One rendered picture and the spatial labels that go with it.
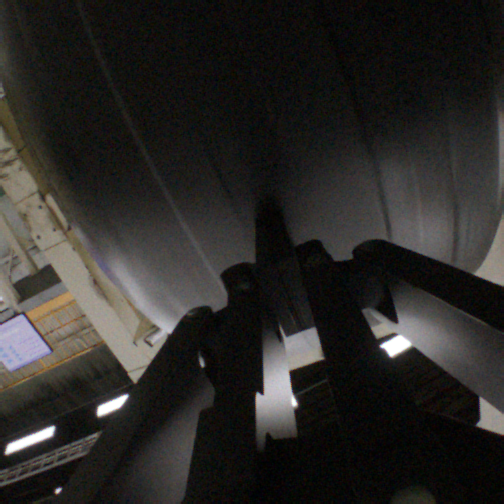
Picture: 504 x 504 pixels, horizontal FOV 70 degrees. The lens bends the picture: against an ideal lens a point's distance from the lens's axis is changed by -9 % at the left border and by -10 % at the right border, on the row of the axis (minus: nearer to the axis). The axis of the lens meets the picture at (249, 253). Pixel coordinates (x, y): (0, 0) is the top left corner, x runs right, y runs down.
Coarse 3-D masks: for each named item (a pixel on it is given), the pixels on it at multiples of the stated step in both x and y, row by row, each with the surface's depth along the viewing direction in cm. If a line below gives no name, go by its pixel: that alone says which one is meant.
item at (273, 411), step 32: (256, 288) 13; (256, 320) 11; (224, 352) 10; (256, 352) 10; (224, 384) 9; (256, 384) 8; (288, 384) 11; (224, 416) 7; (256, 416) 7; (288, 416) 9; (224, 448) 6; (256, 448) 6; (192, 480) 6; (224, 480) 6; (256, 480) 5
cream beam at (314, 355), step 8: (376, 328) 83; (384, 328) 83; (376, 336) 84; (304, 352) 85; (312, 352) 85; (320, 352) 85; (288, 360) 85; (296, 360) 86; (304, 360) 86; (312, 360) 86; (288, 368) 87
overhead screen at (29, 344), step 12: (24, 312) 372; (0, 324) 367; (12, 324) 370; (24, 324) 373; (0, 336) 371; (12, 336) 374; (24, 336) 377; (36, 336) 380; (0, 348) 376; (12, 348) 379; (24, 348) 382; (36, 348) 385; (48, 348) 388; (0, 360) 381; (12, 360) 384; (24, 360) 387
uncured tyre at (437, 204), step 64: (0, 0) 18; (64, 0) 16; (128, 0) 16; (192, 0) 16; (256, 0) 16; (320, 0) 16; (384, 0) 16; (448, 0) 16; (0, 64) 20; (64, 64) 17; (128, 64) 17; (192, 64) 17; (256, 64) 17; (320, 64) 17; (384, 64) 17; (448, 64) 17; (64, 128) 18; (128, 128) 18; (192, 128) 18; (256, 128) 18; (320, 128) 18; (384, 128) 18; (448, 128) 19; (64, 192) 21; (128, 192) 19; (192, 192) 19; (256, 192) 20; (320, 192) 20; (384, 192) 20; (448, 192) 21; (128, 256) 22; (192, 256) 21; (448, 256) 25
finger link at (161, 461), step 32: (192, 320) 13; (160, 352) 12; (192, 352) 11; (160, 384) 10; (192, 384) 11; (128, 416) 9; (160, 416) 9; (192, 416) 10; (96, 448) 8; (128, 448) 8; (160, 448) 9; (192, 448) 10; (96, 480) 7; (128, 480) 8; (160, 480) 9
